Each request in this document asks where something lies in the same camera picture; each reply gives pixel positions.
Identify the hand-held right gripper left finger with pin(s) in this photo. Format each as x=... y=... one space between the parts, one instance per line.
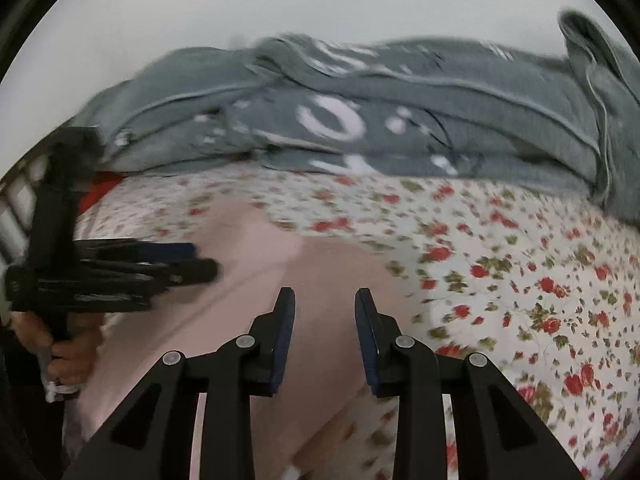
x=282 y=340

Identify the pink knitted sweater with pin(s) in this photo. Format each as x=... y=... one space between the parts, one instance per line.
x=310 y=270

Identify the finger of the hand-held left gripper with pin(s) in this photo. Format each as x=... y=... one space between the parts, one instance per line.
x=165 y=250
x=195 y=270

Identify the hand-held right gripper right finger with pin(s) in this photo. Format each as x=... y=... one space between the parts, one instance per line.
x=367 y=345

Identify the red pillow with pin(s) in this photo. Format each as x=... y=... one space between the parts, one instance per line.
x=102 y=185

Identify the person's left hand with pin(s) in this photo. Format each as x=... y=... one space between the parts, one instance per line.
x=75 y=355

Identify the floral bed sheet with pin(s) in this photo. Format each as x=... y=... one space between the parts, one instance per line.
x=500 y=260

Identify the grey printed quilt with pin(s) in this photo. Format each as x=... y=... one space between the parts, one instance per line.
x=450 y=110

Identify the white bed rail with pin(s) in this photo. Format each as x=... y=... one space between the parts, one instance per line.
x=20 y=200

